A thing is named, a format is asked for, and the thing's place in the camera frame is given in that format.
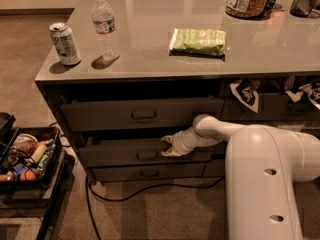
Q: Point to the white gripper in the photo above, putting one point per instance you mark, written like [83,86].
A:
[180,143]

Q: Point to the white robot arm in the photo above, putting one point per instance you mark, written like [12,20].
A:
[261,165]

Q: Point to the grey drawer cabinet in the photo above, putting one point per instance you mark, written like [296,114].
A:
[266,51]

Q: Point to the green snack bag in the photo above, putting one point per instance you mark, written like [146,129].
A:
[208,42]

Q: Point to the yellow mustard bottle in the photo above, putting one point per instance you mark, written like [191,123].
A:
[43,150]

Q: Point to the black bin of items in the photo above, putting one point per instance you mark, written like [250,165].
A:
[16,147]

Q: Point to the orange fruit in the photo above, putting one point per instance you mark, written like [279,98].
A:
[28,175]

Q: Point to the clear plastic water bottle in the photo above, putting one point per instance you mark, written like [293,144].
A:
[105,28]

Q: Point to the silver green soda can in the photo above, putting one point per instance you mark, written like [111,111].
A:
[64,43]

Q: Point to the black white snack bag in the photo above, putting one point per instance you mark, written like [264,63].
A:
[312,90]

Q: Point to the dark glass container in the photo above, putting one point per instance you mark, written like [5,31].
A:
[303,8]

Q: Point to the black cart frame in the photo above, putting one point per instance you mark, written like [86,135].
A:
[29,212]

